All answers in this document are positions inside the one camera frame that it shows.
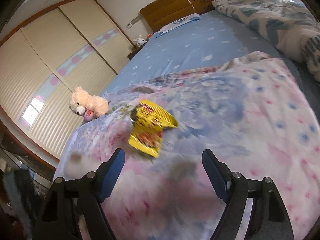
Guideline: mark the white rabbit plush toy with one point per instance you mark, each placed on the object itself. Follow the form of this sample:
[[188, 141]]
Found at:
[[139, 41]]

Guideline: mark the yellow snack packet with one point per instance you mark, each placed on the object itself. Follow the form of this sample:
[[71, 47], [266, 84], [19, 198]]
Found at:
[[150, 125]]

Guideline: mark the blue patterned quilt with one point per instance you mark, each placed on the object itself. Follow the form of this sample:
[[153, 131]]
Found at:
[[272, 20]]

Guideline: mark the pink floral blanket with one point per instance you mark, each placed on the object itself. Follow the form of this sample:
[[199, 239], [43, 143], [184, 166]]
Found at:
[[225, 130]]

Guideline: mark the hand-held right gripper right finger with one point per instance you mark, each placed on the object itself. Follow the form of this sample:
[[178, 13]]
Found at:
[[216, 177]]

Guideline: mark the cream teddy bear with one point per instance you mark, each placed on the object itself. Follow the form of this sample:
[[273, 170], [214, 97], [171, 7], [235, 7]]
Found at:
[[87, 103]]

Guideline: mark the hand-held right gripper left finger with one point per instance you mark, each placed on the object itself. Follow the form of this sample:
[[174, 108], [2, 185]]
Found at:
[[110, 177]]

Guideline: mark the bed with blue sheet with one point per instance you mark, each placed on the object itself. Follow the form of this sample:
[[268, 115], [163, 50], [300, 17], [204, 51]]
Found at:
[[187, 47]]

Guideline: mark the blue and white pillow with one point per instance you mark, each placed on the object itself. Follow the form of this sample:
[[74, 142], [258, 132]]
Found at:
[[177, 25]]

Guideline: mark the beige sliding door wardrobe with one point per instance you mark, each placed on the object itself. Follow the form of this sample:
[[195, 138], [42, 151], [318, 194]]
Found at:
[[50, 62]]

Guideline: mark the wooden headboard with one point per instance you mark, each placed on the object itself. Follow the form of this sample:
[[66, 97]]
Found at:
[[185, 0]]

